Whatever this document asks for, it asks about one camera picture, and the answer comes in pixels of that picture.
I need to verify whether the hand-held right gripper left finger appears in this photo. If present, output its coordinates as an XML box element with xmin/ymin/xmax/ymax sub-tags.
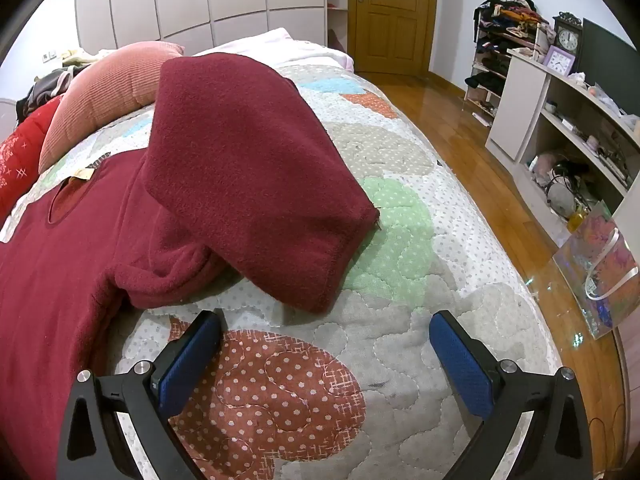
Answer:
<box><xmin>57</xmin><ymin>309</ymin><xmax>228</xmax><ymax>480</ymax></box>

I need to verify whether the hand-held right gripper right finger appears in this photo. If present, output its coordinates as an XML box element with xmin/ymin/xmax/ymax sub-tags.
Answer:
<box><xmin>429</xmin><ymin>310</ymin><xmax>593</xmax><ymax>480</ymax></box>

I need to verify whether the maroon fleece sweater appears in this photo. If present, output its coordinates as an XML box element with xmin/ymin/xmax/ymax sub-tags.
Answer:
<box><xmin>0</xmin><ymin>52</ymin><xmax>381</xmax><ymax>480</ymax></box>

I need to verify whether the pile of mixed clothes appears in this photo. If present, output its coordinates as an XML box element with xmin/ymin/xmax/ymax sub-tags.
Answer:
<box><xmin>15</xmin><ymin>49</ymin><xmax>121</xmax><ymax>126</ymax></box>

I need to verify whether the quilted patchwork bedspread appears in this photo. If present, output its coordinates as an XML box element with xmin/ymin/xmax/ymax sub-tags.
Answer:
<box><xmin>0</xmin><ymin>57</ymin><xmax>566</xmax><ymax>480</ymax></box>

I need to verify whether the iridescent gift bag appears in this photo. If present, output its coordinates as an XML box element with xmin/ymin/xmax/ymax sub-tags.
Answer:
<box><xmin>552</xmin><ymin>200</ymin><xmax>640</xmax><ymax>341</ymax></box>

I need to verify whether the white shelf unit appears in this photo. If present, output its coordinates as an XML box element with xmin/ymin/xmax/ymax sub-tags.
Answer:
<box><xmin>484</xmin><ymin>49</ymin><xmax>640</xmax><ymax>248</ymax></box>

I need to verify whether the red patterned blanket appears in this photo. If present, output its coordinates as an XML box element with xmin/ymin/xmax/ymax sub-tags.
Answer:
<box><xmin>0</xmin><ymin>92</ymin><xmax>66</xmax><ymax>226</ymax></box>

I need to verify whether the pink ribbed pillow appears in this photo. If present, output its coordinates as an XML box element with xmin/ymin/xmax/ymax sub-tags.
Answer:
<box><xmin>37</xmin><ymin>41</ymin><xmax>186</xmax><ymax>176</ymax></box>

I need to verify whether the purple square clock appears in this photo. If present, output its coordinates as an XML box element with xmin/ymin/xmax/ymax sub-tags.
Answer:
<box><xmin>545</xmin><ymin>45</ymin><xmax>576</xmax><ymax>77</ymax></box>

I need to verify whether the white pink blanket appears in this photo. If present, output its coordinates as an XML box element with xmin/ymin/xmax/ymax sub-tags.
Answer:
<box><xmin>192</xmin><ymin>27</ymin><xmax>356</xmax><ymax>73</ymax></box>

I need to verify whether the dark flat television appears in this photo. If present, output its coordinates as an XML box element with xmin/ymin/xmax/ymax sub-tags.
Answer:
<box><xmin>575</xmin><ymin>17</ymin><xmax>640</xmax><ymax>116</ymax></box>

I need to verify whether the dark ornate clock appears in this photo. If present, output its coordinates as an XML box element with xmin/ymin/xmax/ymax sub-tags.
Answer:
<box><xmin>552</xmin><ymin>11</ymin><xmax>583</xmax><ymax>61</ymax></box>

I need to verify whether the cluttered shoe rack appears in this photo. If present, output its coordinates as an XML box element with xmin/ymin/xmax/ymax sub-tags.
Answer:
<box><xmin>464</xmin><ymin>0</ymin><xmax>556</xmax><ymax>128</ymax></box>

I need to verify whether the wooden door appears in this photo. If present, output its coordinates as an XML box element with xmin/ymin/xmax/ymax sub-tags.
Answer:
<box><xmin>346</xmin><ymin>0</ymin><xmax>433</xmax><ymax>75</ymax></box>

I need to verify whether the padded beige headboard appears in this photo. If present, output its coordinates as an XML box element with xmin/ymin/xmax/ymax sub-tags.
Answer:
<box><xmin>74</xmin><ymin>0</ymin><xmax>328</xmax><ymax>56</ymax></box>

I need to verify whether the white niche shelf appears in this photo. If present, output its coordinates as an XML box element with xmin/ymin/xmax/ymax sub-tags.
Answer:
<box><xmin>326</xmin><ymin>0</ymin><xmax>349</xmax><ymax>53</ymax></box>

